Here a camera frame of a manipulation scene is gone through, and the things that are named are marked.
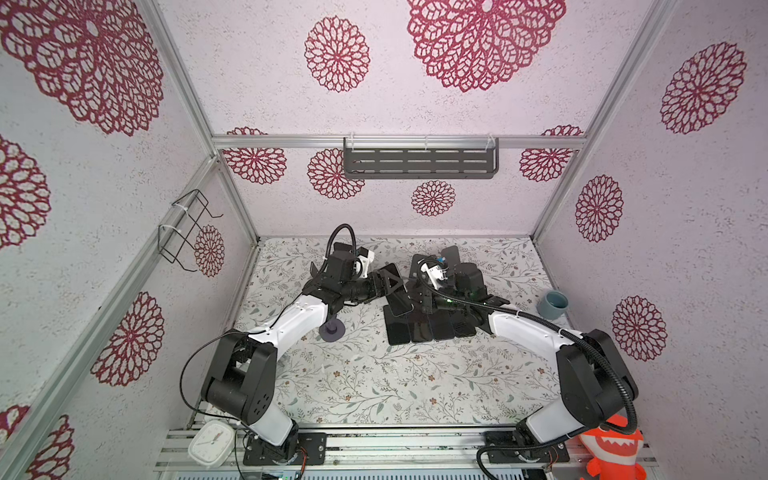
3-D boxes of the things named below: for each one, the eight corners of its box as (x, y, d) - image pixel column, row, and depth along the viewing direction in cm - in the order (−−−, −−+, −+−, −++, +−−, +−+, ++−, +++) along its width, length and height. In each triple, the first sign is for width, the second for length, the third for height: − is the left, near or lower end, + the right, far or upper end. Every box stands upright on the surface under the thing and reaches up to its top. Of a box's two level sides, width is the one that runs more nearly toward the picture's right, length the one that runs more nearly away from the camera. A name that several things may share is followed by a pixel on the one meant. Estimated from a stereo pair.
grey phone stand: (320, 342, 95) (318, 335, 91) (323, 325, 98) (321, 318, 95) (344, 342, 95) (342, 335, 91) (345, 325, 98) (344, 318, 95)
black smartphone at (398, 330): (389, 346, 94) (390, 325, 83) (385, 324, 98) (386, 302, 88) (409, 343, 94) (413, 322, 84) (405, 322, 99) (407, 299, 89)
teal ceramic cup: (540, 320, 100) (550, 309, 94) (533, 302, 104) (542, 290, 99) (561, 320, 100) (572, 309, 94) (554, 302, 104) (563, 290, 99)
